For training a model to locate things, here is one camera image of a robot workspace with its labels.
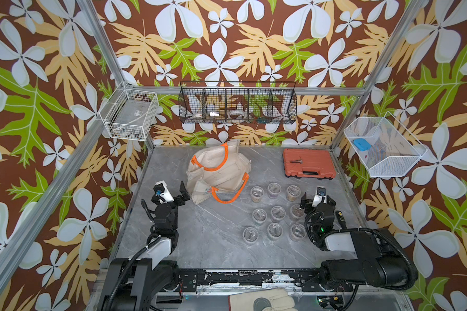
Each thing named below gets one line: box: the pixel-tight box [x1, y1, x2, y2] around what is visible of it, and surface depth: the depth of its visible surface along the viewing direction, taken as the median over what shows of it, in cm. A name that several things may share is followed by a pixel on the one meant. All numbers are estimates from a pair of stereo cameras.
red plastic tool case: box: [282, 148, 337, 180], surface depth 107 cm
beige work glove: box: [228, 287, 298, 311], surface depth 71 cm
